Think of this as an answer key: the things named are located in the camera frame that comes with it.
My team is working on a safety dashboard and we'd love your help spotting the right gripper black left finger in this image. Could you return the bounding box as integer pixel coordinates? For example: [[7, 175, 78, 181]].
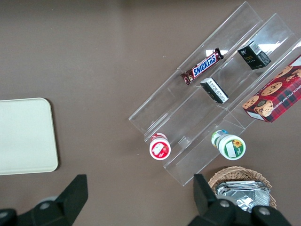
[[0, 174, 88, 226]]

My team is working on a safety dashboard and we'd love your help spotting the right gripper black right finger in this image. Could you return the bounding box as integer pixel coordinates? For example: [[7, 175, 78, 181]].
[[187, 173, 292, 226]]

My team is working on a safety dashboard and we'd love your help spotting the aluminium foil tray stack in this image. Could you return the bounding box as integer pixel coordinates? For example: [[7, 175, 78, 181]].
[[215, 180, 271, 214]]

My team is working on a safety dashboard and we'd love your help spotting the light wicker basket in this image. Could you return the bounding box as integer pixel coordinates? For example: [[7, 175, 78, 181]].
[[208, 166, 278, 210]]

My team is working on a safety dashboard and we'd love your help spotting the cream plastic tray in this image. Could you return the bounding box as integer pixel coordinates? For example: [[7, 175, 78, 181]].
[[0, 97, 59, 176]]

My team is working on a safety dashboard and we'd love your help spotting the green lid yogurt cup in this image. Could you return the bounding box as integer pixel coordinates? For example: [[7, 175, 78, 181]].
[[211, 129, 247, 161]]

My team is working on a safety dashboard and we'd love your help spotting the red lid yogurt cup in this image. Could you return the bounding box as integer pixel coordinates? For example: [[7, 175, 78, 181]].
[[149, 132, 171, 161]]

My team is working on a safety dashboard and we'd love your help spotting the clear acrylic stepped shelf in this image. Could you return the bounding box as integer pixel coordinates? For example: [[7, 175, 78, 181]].
[[128, 1, 301, 187]]

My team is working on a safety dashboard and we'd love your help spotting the small black carton box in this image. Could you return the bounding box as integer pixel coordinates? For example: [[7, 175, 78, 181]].
[[199, 77, 230, 105], [237, 40, 271, 70]]

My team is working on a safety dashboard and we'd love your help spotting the red tartan cookie box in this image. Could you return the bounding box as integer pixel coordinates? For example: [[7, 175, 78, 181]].
[[242, 54, 301, 123]]

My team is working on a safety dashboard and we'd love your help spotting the Snickers chocolate bar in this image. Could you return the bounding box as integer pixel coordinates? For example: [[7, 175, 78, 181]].
[[180, 48, 224, 86]]

